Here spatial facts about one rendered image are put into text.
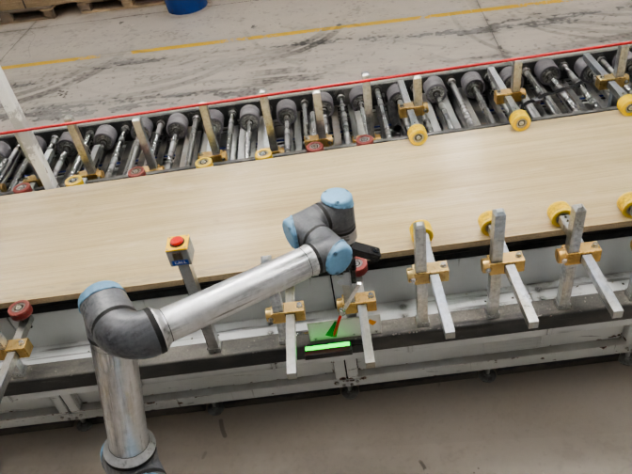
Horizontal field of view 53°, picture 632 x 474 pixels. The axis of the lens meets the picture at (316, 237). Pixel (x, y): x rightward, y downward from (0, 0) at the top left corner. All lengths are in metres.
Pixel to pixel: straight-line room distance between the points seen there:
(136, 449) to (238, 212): 1.09
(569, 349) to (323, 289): 1.16
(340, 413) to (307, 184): 1.05
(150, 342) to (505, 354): 1.83
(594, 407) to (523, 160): 1.11
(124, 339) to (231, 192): 1.35
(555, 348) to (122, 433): 1.89
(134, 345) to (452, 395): 1.81
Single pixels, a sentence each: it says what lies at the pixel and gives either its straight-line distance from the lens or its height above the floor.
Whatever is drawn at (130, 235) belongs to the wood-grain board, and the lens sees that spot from 2.67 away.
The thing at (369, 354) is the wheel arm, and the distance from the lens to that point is 2.03.
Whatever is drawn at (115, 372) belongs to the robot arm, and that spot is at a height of 1.22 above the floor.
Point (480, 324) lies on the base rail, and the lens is 2.33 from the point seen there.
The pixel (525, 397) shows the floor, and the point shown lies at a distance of 3.02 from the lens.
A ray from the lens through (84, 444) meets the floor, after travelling 3.23.
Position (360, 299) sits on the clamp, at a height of 0.87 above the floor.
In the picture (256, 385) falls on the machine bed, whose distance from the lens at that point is 2.91.
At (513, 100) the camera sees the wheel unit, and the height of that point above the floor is 0.96.
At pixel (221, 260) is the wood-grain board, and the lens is 2.40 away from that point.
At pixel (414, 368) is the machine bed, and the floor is 0.17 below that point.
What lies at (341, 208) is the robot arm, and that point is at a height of 1.36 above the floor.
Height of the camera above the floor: 2.44
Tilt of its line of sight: 40 degrees down
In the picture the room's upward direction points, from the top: 10 degrees counter-clockwise
